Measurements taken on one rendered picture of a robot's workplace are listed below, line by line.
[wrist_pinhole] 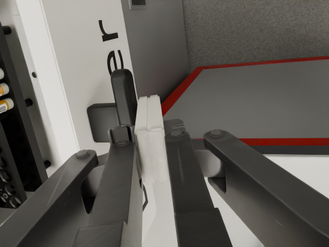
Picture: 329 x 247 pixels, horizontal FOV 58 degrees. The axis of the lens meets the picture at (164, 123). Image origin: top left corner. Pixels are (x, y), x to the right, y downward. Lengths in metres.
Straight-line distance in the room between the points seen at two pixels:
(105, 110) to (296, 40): 0.94
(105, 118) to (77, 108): 0.02
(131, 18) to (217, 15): 0.52
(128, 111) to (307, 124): 0.34
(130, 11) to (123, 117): 0.43
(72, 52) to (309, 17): 0.95
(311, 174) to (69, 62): 0.28
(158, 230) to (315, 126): 0.27
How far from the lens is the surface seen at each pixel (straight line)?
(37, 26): 0.20
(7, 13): 0.34
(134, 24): 0.63
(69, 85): 0.20
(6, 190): 0.32
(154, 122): 0.16
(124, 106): 0.20
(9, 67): 0.31
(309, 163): 0.37
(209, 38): 1.10
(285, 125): 0.48
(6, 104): 0.31
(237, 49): 1.10
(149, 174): 0.16
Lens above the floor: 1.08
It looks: 62 degrees down
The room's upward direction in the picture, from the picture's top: 142 degrees counter-clockwise
